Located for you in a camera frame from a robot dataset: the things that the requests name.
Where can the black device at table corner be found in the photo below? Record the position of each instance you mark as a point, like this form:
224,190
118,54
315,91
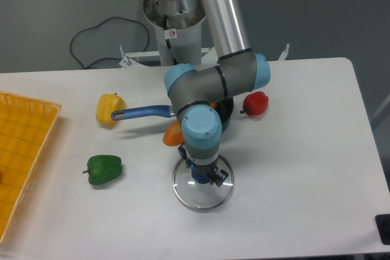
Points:
382,222

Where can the glass lid with blue knob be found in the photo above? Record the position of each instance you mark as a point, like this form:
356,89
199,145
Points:
202,197

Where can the red bell pepper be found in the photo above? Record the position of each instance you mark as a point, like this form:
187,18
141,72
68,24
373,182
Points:
255,104

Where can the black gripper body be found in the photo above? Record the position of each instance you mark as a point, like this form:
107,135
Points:
199,167

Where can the dark pot with blue handle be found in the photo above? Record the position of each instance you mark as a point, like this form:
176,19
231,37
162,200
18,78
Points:
224,109

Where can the yellow plastic basket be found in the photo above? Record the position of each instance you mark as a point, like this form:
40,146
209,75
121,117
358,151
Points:
26,124

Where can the yellow bell pepper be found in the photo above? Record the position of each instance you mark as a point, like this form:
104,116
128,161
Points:
107,104

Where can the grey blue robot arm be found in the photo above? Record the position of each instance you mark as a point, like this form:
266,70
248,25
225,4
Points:
205,45

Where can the green bell pepper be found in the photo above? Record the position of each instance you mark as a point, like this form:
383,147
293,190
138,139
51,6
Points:
103,168

